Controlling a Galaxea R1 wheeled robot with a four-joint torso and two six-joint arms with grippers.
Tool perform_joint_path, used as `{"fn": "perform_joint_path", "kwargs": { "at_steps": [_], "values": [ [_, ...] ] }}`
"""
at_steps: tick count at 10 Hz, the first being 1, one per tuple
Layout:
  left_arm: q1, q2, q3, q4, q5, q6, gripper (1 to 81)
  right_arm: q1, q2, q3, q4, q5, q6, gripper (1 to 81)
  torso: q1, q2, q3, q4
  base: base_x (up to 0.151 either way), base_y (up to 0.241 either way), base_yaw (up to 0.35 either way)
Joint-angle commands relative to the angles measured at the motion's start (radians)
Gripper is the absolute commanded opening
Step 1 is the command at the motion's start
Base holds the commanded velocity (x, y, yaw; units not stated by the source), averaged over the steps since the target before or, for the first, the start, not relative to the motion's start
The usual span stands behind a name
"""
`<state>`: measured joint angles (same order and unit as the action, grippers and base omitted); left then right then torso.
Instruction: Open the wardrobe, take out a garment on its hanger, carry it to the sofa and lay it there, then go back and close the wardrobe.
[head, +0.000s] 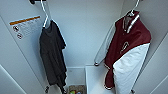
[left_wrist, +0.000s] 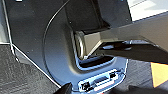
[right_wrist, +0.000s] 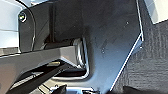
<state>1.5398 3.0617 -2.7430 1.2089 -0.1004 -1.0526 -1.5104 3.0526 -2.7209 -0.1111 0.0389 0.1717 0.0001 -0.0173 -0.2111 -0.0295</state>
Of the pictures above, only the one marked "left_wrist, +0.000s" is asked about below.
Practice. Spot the white wardrobe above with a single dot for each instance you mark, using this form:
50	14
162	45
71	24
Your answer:
146	8

